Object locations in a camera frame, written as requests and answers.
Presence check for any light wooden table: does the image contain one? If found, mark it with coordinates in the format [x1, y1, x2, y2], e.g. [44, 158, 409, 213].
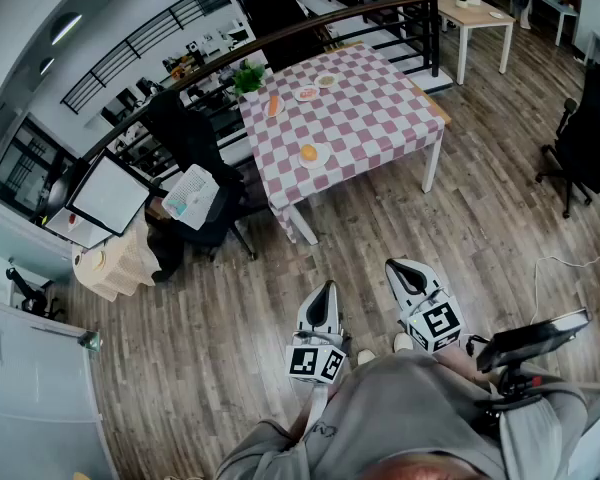
[419, 0, 517, 87]

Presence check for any frosted glass partition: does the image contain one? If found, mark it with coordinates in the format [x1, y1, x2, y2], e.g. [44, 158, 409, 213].
[0, 190, 106, 480]

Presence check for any white perforated plastic basket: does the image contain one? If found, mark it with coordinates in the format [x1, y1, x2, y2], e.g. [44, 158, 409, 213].
[161, 163, 222, 231]

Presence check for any brown handrail black railing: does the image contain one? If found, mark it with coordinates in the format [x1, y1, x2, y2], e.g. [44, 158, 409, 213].
[79, 0, 442, 179]

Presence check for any green potted plant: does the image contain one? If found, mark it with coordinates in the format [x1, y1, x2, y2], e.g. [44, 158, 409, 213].
[231, 59, 267, 100]

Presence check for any person's right forearm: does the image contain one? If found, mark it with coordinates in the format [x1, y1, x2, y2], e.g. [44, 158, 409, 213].
[442, 350, 494, 394]

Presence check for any black framed white board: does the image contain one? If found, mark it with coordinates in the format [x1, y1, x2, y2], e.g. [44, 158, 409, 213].
[65, 150, 154, 238]

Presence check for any white floor cable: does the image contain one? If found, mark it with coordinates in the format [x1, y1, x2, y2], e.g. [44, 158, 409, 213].
[528, 247, 600, 325]

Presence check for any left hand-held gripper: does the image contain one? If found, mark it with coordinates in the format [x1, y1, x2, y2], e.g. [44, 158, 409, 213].
[285, 280, 352, 385]

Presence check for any person's left forearm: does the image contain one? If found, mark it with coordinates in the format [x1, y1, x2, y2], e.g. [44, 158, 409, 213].
[302, 381, 344, 434]

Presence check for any black chest mount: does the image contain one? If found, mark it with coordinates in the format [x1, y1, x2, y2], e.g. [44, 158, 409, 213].
[472, 362, 547, 419]

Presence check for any black high-back office chair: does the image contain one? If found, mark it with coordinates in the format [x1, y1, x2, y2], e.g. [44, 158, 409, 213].
[144, 89, 257, 263]

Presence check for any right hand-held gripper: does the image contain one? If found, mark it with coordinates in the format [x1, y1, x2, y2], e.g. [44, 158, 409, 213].
[385, 260, 465, 355]

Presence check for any wooden table with white legs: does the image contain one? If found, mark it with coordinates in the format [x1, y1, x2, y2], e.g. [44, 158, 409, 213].
[284, 40, 454, 247]

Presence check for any person's grey clothing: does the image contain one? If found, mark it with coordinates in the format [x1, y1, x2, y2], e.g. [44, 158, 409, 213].
[214, 347, 600, 480]

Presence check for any white low table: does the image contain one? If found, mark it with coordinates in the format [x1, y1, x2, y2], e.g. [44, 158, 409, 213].
[44, 207, 114, 250]

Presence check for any plate with orange fruit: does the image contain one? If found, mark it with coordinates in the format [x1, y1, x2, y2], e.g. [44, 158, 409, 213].
[298, 142, 331, 170]

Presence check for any white desk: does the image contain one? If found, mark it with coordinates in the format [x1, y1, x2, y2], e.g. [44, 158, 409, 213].
[532, 0, 581, 47]

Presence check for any black tablet screen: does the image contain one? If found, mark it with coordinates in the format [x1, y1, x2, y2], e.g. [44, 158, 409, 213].
[477, 307, 592, 374]

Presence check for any pink checkered tablecloth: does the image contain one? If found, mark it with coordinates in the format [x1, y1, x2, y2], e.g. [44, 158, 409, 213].
[237, 42, 447, 244]

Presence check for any black balcony railing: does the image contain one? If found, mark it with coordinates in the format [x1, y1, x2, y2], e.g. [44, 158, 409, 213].
[59, 0, 227, 115]

